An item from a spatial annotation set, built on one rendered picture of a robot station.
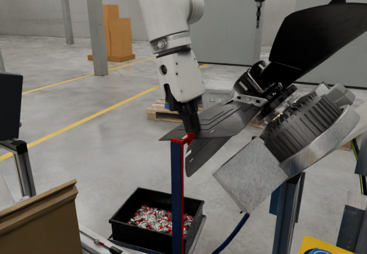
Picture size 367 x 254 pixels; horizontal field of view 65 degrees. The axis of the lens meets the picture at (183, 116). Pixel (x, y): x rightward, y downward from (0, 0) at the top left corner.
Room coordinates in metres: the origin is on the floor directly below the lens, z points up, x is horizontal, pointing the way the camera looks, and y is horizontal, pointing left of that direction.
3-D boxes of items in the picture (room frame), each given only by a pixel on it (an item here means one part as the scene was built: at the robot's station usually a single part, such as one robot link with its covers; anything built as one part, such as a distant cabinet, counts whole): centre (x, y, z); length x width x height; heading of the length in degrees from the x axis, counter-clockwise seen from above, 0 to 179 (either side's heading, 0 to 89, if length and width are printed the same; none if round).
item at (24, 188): (0.73, 0.46, 0.96); 0.03 x 0.03 x 0.20; 57
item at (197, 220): (0.67, 0.07, 0.85); 0.22 x 0.17 x 0.07; 71
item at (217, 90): (3.87, -0.49, 0.31); 0.60 x 0.42 x 0.33; 163
